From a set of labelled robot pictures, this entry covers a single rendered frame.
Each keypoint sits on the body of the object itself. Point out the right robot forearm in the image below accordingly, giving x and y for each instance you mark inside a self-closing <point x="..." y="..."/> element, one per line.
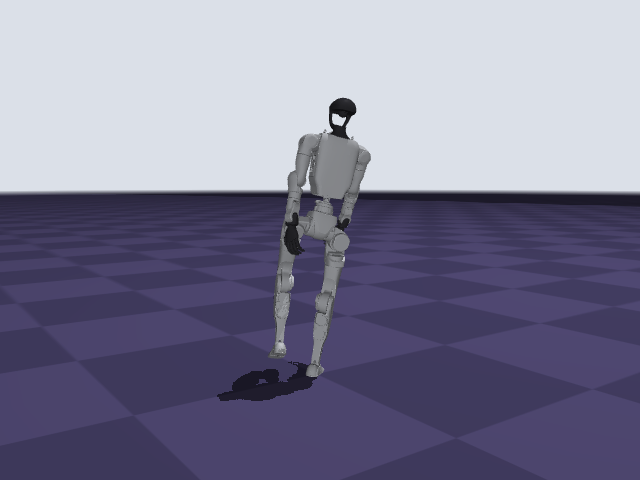
<point x="348" y="206"/>

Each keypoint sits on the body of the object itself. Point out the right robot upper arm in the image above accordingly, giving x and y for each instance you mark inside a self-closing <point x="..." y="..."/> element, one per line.
<point x="363" y="159"/>

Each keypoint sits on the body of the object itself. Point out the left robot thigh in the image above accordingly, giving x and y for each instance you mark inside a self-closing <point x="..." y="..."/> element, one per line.
<point x="286" y="260"/>

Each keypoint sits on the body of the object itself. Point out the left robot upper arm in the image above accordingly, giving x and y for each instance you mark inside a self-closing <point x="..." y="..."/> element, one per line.
<point x="305" y="146"/>

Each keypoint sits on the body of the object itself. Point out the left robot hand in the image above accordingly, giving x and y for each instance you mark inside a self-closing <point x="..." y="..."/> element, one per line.
<point x="291" y="236"/>

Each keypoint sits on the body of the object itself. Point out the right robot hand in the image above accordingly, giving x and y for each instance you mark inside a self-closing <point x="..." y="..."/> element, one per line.
<point x="343" y="225"/>

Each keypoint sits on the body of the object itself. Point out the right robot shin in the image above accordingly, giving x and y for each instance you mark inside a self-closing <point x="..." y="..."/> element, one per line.
<point x="321" y="329"/>

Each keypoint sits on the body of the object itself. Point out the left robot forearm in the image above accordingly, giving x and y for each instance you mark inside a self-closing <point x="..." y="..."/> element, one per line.
<point x="294" y="196"/>

